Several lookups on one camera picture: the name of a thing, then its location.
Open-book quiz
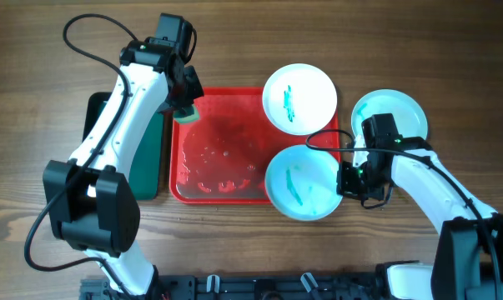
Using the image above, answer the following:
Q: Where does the green sponge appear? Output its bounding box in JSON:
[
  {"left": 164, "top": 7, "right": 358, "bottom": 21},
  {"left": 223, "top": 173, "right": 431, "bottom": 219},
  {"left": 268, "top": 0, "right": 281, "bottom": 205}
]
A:
[{"left": 173, "top": 105, "right": 200, "bottom": 124}]

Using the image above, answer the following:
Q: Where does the white plate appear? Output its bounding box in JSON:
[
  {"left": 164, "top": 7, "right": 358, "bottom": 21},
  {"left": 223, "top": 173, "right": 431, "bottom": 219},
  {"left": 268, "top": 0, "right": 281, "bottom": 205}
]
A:
[
  {"left": 262, "top": 63, "right": 338, "bottom": 136},
  {"left": 351, "top": 89, "right": 429, "bottom": 139},
  {"left": 264, "top": 145, "right": 342, "bottom": 222}
]

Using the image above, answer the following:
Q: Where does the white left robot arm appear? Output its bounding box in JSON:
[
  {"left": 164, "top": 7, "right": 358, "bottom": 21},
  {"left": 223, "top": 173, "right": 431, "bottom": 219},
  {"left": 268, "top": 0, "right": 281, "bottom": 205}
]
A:
[{"left": 35, "top": 37, "right": 204, "bottom": 299}]

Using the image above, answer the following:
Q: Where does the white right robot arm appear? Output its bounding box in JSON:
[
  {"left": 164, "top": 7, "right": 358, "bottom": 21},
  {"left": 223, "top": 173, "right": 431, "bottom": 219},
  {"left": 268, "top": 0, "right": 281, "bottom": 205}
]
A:
[{"left": 337, "top": 135, "right": 503, "bottom": 299}]

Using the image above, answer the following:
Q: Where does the red plastic tray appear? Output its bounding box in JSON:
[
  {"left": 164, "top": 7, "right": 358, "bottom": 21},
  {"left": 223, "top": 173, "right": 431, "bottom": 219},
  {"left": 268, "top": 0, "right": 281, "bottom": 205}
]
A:
[{"left": 169, "top": 86, "right": 340, "bottom": 206}]

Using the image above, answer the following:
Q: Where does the black tub with green water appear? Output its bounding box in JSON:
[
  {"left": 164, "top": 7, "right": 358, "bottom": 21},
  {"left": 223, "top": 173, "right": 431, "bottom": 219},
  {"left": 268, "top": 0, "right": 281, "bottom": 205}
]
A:
[{"left": 83, "top": 92, "right": 165, "bottom": 201}]

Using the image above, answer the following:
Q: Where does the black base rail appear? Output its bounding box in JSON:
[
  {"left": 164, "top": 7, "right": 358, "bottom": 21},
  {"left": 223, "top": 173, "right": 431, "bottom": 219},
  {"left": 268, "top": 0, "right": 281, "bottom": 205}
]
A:
[{"left": 78, "top": 270, "right": 390, "bottom": 300}]

